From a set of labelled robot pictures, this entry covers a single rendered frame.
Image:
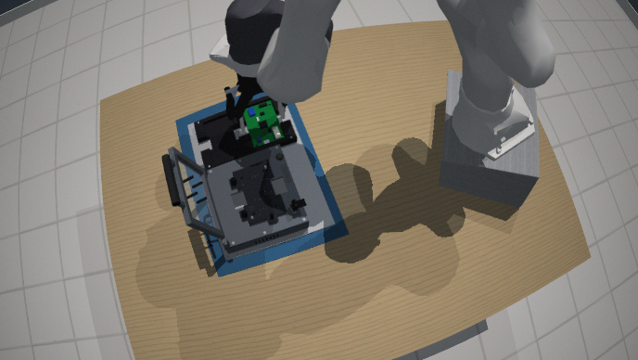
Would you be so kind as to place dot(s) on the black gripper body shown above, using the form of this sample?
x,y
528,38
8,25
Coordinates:
x,y
249,84

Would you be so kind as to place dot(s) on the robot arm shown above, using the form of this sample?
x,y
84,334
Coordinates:
x,y
512,45

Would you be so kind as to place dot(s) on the green circuit board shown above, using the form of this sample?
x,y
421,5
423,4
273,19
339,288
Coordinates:
x,y
263,125

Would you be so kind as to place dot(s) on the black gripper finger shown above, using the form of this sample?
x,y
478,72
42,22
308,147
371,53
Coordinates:
x,y
281,109
237,111

